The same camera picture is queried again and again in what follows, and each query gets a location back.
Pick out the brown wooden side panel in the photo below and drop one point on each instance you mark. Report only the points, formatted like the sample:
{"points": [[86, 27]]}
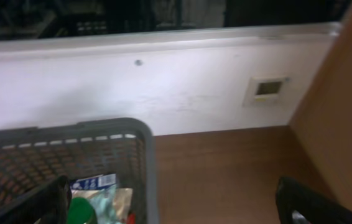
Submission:
{"points": [[323, 120]]}

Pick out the grey plastic shopping basket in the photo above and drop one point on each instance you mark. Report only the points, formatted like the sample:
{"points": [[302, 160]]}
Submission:
{"points": [[30, 157]]}

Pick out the blue cardboard box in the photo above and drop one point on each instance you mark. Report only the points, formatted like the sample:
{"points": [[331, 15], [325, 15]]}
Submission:
{"points": [[98, 182]]}

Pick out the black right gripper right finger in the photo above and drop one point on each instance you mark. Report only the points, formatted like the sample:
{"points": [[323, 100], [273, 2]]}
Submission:
{"points": [[296, 203]]}

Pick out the orange spaghetti packet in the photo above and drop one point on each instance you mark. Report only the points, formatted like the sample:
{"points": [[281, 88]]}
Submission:
{"points": [[131, 218]]}

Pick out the beige grain bag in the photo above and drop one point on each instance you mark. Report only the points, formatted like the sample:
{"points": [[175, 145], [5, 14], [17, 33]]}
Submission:
{"points": [[121, 201]]}

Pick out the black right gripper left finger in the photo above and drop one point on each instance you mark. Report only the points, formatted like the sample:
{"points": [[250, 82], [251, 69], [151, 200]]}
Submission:
{"points": [[47, 203]]}

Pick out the white green snack pack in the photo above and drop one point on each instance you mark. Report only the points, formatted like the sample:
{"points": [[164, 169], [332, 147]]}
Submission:
{"points": [[102, 202]]}

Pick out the white wall socket plate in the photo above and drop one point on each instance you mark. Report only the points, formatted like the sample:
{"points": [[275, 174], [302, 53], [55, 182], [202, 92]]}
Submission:
{"points": [[264, 91]]}

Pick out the green lid glass jar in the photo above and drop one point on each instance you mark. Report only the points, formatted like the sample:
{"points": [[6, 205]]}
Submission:
{"points": [[81, 212]]}

